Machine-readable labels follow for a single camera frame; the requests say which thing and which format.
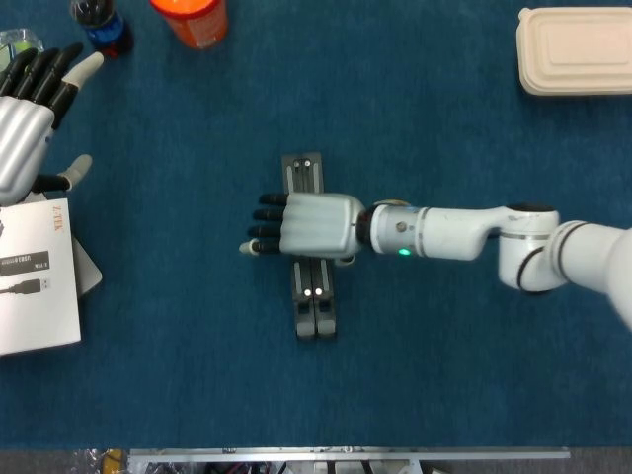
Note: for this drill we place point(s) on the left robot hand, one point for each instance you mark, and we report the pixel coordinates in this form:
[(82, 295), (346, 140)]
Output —
[(20, 133)]

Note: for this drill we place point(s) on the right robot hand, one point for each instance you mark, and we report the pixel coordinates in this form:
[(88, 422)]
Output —
[(316, 224)]

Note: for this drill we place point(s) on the black folding laptop stand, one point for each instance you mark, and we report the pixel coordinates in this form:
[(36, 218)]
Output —
[(316, 316)]

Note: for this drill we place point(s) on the grey closed laptop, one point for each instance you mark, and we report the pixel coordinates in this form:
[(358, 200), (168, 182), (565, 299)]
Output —
[(89, 276)]

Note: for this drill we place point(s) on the clear water bottle green label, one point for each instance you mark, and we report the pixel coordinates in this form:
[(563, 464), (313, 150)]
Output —
[(15, 42)]

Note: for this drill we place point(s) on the cola bottle blue label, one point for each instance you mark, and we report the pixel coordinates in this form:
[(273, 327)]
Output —
[(106, 29)]

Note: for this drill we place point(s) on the teal fabric table cover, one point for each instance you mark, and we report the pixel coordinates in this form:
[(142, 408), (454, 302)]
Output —
[(296, 395)]

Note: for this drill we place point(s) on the white product box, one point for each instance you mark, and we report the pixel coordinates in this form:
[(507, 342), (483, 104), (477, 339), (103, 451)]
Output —
[(39, 316)]

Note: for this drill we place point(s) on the red cylindrical canister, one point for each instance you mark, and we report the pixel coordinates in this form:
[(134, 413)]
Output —
[(197, 24)]

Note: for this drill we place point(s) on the yellow object on floor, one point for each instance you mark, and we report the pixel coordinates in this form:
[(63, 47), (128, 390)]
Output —
[(112, 459)]

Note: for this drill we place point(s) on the cream lidded food container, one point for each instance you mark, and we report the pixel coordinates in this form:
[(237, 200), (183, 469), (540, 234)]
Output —
[(577, 49)]

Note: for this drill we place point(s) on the crinkled clear plastic bag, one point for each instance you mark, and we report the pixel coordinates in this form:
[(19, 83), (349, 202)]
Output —
[(86, 461)]

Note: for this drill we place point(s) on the aluminium frame rail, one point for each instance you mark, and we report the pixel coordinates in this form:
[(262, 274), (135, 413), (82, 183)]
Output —
[(345, 452)]

